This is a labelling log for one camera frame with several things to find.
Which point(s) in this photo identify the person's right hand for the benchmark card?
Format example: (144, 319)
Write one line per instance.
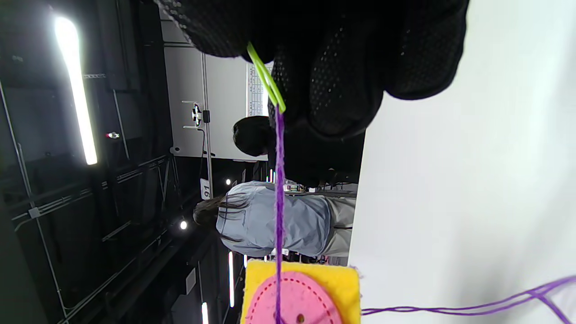
(342, 54)

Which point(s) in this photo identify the green plastic needle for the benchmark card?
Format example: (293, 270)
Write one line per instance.
(267, 81)

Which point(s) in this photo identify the purple thread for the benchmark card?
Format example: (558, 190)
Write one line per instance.
(279, 202)

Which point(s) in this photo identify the yellow felt square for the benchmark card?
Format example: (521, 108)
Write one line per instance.
(342, 279)

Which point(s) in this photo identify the pink felt button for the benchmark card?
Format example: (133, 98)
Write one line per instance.
(297, 301)

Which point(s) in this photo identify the white ceiling light tube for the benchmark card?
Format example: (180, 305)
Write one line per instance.
(76, 90)

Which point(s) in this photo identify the white wall chart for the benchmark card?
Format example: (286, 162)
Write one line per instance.
(257, 96)

